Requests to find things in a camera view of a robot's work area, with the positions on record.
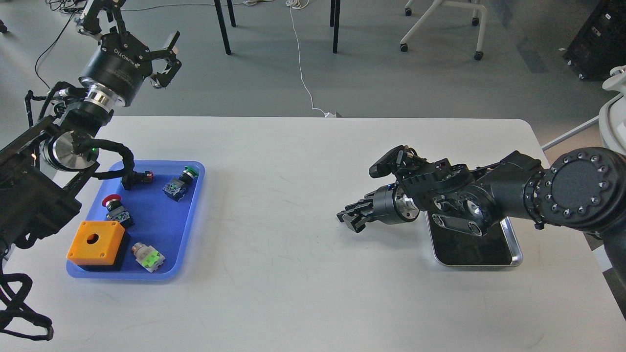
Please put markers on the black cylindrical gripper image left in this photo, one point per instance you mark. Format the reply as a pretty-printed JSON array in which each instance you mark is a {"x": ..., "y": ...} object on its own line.
[{"x": 115, "y": 68}]

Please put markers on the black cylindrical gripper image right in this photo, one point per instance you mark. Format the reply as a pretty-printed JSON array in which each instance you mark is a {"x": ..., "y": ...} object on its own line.
[{"x": 388, "y": 204}]

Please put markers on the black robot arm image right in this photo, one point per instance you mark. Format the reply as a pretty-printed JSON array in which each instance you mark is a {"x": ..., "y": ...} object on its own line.
[{"x": 583, "y": 190}]

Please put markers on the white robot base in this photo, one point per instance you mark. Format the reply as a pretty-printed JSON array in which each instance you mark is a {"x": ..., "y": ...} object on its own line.
[{"x": 612, "y": 116}]

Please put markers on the silver metal tray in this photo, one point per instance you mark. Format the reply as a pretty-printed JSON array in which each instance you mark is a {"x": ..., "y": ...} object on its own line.
[{"x": 498, "y": 249}]

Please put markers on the blue plastic tray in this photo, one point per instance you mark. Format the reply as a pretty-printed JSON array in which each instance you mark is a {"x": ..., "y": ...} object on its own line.
[{"x": 159, "y": 221}]

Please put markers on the black table leg left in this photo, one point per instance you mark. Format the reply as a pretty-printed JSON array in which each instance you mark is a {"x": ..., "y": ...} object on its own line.
[{"x": 222, "y": 24}]

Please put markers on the black table leg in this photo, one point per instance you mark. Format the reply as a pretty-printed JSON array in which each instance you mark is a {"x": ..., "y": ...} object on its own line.
[
  {"x": 334, "y": 22},
  {"x": 222, "y": 24}
]

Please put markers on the red mushroom push button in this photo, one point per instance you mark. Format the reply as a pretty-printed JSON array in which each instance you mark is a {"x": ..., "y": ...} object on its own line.
[{"x": 116, "y": 211}]

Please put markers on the black table leg right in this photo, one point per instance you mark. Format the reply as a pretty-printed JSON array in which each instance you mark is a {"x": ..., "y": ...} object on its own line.
[{"x": 334, "y": 22}]

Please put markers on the orange and black button box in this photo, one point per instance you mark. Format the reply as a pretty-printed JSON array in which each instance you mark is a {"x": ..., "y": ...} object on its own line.
[{"x": 99, "y": 246}]

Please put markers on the black cabinet on casters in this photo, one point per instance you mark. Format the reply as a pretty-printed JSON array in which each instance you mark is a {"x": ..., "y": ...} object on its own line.
[{"x": 600, "y": 44}]

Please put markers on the black selector switch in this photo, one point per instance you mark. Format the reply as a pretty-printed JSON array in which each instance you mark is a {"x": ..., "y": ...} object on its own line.
[{"x": 129, "y": 178}]

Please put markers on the green push button switch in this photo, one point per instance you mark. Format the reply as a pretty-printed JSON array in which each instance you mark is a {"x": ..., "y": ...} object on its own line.
[{"x": 178, "y": 187}]

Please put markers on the light green contact block switch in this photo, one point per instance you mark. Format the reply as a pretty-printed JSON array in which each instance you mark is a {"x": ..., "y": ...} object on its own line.
[{"x": 147, "y": 256}]

